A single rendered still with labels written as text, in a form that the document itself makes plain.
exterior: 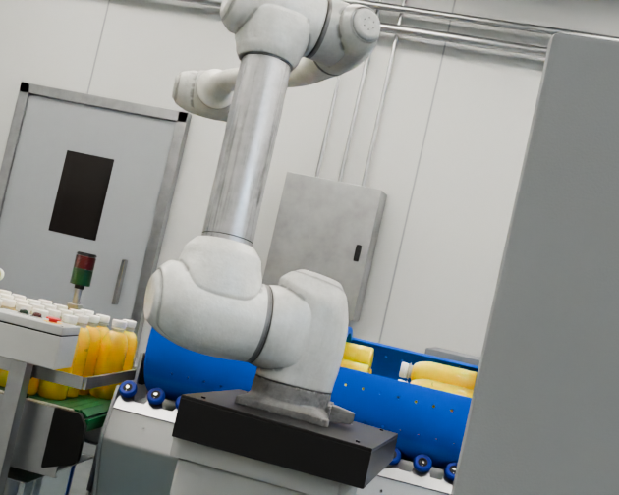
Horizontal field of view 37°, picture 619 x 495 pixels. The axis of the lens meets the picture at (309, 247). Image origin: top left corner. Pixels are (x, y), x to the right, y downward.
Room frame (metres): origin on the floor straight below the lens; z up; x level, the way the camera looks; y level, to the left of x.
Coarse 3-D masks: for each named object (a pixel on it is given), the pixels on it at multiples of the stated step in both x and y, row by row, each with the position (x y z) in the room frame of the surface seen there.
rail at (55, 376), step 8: (0, 360) 2.29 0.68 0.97; (8, 360) 2.29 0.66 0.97; (0, 368) 2.29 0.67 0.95; (8, 368) 2.29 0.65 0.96; (40, 368) 2.28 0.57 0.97; (32, 376) 2.28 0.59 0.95; (40, 376) 2.28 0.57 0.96; (48, 376) 2.27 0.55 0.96; (56, 376) 2.27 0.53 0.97; (64, 376) 2.27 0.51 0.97; (72, 376) 2.26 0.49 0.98; (80, 376) 2.26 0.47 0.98; (64, 384) 2.27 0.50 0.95; (72, 384) 2.26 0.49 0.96; (80, 384) 2.26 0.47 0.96
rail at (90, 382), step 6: (114, 372) 2.45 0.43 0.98; (120, 372) 2.48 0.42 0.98; (126, 372) 2.53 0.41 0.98; (132, 372) 2.58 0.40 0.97; (84, 378) 2.27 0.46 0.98; (90, 378) 2.28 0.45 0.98; (96, 378) 2.32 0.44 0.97; (102, 378) 2.36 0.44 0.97; (108, 378) 2.40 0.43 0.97; (114, 378) 2.45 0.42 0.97; (120, 378) 2.49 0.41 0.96; (126, 378) 2.54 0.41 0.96; (132, 378) 2.59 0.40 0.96; (84, 384) 2.26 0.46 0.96; (90, 384) 2.29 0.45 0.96; (96, 384) 2.33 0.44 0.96; (102, 384) 2.37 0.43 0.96; (108, 384) 2.41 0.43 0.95
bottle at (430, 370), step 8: (408, 368) 2.33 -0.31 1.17; (416, 368) 2.32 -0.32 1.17; (424, 368) 2.31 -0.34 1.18; (432, 368) 2.31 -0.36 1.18; (440, 368) 2.31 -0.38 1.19; (448, 368) 2.31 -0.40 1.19; (456, 368) 2.32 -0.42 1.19; (408, 376) 2.33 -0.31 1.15; (416, 376) 2.32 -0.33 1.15; (424, 376) 2.31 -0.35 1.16; (432, 376) 2.30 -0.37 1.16; (440, 376) 2.30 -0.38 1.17; (448, 376) 2.30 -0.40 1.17; (456, 376) 2.30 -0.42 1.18; (464, 376) 2.30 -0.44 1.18; (472, 376) 2.30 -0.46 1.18; (456, 384) 2.29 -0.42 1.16; (464, 384) 2.29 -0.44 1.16; (472, 384) 2.29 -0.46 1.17
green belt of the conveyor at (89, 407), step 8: (40, 400) 2.29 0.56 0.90; (48, 400) 2.30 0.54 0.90; (56, 400) 2.33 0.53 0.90; (64, 400) 2.35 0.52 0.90; (72, 400) 2.37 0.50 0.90; (80, 400) 2.40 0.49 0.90; (88, 400) 2.43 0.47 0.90; (96, 400) 2.45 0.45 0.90; (104, 400) 2.48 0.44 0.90; (72, 408) 2.27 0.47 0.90; (80, 408) 2.29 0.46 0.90; (88, 408) 2.31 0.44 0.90; (96, 408) 2.35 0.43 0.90; (104, 408) 2.39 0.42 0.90; (88, 416) 2.27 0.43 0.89; (96, 416) 2.32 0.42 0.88; (104, 416) 2.36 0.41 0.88; (88, 424) 2.27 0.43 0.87; (96, 424) 2.32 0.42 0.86
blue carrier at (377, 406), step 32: (160, 352) 2.30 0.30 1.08; (192, 352) 2.28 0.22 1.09; (384, 352) 2.44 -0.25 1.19; (416, 352) 2.42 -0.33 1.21; (160, 384) 2.34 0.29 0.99; (192, 384) 2.30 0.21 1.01; (224, 384) 2.28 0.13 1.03; (352, 384) 2.22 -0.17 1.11; (384, 384) 2.21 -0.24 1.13; (384, 416) 2.21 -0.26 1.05; (416, 416) 2.19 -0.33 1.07; (448, 416) 2.18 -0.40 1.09; (416, 448) 2.23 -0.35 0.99; (448, 448) 2.20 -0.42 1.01
